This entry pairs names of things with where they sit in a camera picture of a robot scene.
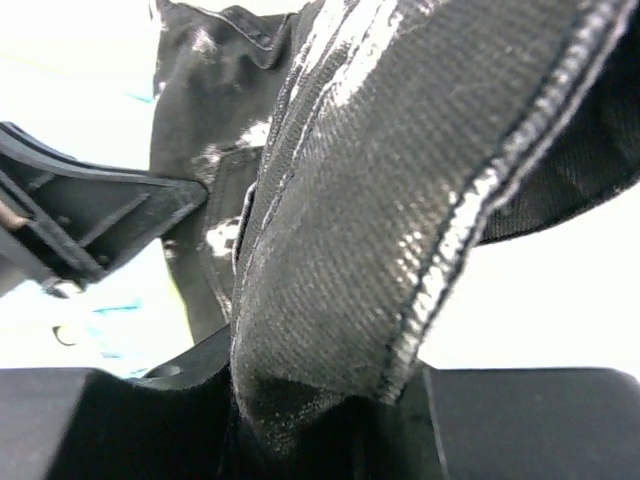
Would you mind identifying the black white patterned garment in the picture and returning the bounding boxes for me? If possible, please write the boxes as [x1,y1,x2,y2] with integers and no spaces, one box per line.
[150,1,639,451]

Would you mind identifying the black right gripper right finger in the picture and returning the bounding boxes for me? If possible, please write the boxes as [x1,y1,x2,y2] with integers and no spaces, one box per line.
[354,367,639,479]

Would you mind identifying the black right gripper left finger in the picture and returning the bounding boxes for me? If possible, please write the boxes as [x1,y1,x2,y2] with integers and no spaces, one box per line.
[1,122,207,298]

